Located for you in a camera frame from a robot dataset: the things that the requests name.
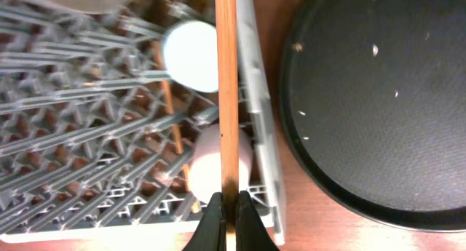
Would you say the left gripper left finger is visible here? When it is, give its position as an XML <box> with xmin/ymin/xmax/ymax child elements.
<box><xmin>183</xmin><ymin>192</ymin><xmax>226</xmax><ymax>251</ymax></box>

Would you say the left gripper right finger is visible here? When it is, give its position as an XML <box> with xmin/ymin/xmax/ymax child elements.
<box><xmin>235</xmin><ymin>191</ymin><xmax>279</xmax><ymax>251</ymax></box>

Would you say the pink cup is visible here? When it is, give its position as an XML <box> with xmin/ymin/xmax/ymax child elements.
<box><xmin>189</xmin><ymin>124</ymin><xmax>253</xmax><ymax>204</ymax></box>

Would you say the wooden chopstick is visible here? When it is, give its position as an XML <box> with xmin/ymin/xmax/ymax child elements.
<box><xmin>216</xmin><ymin>0</ymin><xmax>239</xmax><ymax>251</ymax></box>
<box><xmin>151</xmin><ymin>41</ymin><xmax>200</xmax><ymax>213</ymax></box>

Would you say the light blue cup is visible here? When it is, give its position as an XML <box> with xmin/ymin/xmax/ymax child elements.
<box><xmin>162</xmin><ymin>20</ymin><xmax>218</xmax><ymax>93</ymax></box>

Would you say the grey dishwasher rack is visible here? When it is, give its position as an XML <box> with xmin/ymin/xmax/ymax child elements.
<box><xmin>0</xmin><ymin>0</ymin><xmax>287</xmax><ymax>247</ymax></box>

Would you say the round black tray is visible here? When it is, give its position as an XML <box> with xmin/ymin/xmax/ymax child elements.
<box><xmin>278</xmin><ymin>0</ymin><xmax>465</xmax><ymax>232</ymax></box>

